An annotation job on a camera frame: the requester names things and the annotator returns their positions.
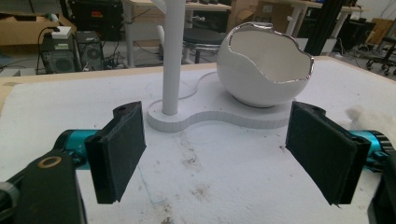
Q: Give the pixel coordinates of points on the black computer tower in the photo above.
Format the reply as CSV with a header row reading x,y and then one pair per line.
x,y
57,56
90,51

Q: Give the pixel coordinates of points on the white-legged wooden desk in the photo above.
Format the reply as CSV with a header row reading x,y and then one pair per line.
x,y
174,18

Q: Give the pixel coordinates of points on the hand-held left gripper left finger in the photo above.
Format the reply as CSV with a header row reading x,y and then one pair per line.
x,y
116,152

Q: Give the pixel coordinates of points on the cardboard box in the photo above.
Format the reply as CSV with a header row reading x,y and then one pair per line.
x,y
21,29

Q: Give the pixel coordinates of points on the black round stool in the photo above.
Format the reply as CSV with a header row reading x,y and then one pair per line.
x,y
204,40

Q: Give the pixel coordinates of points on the white eggshell-shaped bowl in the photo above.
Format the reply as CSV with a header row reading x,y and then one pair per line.
x,y
264,67

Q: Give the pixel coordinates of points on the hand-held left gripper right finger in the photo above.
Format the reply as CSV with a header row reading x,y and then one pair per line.
x,y
320,152

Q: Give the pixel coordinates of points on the black metal stand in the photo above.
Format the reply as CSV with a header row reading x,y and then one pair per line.
x,y
325,26

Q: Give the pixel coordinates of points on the small white box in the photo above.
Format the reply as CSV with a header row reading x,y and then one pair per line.
x,y
61,32

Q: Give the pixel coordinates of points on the white stand with pole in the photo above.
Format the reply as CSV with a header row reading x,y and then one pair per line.
x,y
199,115

